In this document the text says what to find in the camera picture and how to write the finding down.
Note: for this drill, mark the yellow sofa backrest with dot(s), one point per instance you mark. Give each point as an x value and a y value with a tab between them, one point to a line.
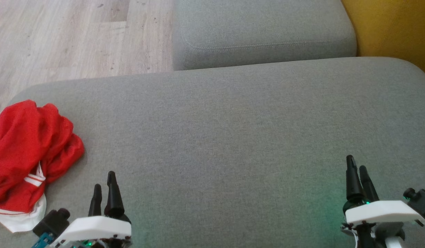
394	27

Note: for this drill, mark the large grey sofa seat cushion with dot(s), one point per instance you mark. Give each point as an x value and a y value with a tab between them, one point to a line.
215	137

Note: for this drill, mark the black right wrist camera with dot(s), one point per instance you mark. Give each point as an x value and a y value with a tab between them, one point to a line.
422	201

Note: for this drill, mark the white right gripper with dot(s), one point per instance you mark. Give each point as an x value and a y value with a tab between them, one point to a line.
381	210

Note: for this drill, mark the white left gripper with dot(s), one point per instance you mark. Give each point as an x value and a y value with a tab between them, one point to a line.
95	227

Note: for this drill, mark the red shorts white waistband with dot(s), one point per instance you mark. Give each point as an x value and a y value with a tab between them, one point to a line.
26	131

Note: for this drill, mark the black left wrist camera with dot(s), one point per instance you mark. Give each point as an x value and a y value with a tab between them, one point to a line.
52	222

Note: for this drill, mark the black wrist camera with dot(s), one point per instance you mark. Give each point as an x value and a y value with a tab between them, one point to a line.
52	222
422	201

